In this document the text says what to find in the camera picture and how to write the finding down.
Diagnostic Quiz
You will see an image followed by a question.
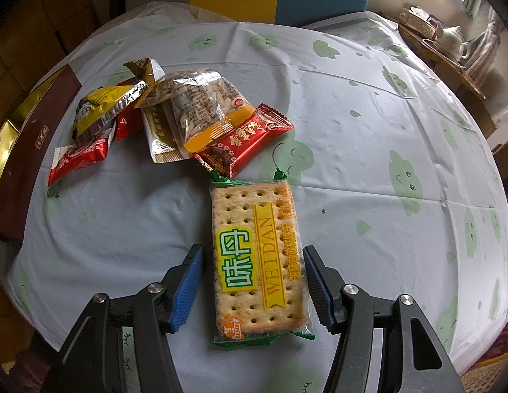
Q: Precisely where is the patterned tissue box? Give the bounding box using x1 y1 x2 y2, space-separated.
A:
399 6 442 39

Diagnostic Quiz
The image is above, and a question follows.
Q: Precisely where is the green cracker packet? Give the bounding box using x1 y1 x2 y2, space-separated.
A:
210 179 315 349

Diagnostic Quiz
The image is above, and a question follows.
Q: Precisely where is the white gold snack packet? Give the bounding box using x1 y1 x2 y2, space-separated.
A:
120 59 190 164

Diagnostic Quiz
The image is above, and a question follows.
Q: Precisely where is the light blue cloud tablecloth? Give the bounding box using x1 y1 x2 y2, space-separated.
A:
0 5 508 373

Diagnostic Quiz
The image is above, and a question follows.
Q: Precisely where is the wooden side table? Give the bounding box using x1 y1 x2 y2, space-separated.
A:
398 24 486 105

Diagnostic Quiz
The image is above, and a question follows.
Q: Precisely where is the brown red snack packet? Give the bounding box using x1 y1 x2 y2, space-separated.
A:
47 125 116 186

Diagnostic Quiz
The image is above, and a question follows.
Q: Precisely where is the clear sunflower seed bag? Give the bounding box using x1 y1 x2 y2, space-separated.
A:
142 67 254 154

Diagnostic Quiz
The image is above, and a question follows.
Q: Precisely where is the dark red patterned snack packet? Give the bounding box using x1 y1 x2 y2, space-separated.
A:
193 104 294 179

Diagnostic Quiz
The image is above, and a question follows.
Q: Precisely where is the maroon gift box gold interior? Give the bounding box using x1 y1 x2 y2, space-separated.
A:
0 65 81 248

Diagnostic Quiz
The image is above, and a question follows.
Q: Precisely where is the yellow silver snack packet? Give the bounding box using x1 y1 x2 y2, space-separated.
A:
71 81 148 144

